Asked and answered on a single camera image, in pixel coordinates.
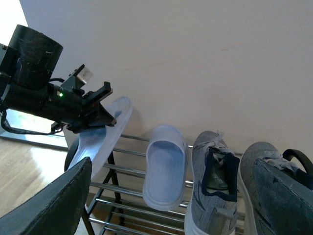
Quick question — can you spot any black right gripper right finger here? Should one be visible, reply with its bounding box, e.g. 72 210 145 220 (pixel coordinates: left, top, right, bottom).
253 159 313 235

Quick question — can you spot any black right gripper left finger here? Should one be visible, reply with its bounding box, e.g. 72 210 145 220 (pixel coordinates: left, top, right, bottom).
0 157 92 235

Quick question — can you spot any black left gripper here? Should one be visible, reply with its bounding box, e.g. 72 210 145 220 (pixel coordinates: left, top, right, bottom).
46 82 117 134

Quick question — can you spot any light blue slipper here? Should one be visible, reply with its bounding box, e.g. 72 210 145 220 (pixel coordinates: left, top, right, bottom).
142 124 188 211
69 96 133 178

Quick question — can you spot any grey knit sneaker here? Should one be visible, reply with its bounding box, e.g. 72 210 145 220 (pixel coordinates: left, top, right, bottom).
184 131 240 235
238 141 313 235

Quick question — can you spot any black metal shoe rack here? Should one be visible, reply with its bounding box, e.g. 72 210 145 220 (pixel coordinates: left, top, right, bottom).
64 134 313 235

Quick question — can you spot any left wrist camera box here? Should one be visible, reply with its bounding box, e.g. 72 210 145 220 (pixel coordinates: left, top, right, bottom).
68 64 93 88

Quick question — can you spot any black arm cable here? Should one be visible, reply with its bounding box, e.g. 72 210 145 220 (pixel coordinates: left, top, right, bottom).
0 109 62 135

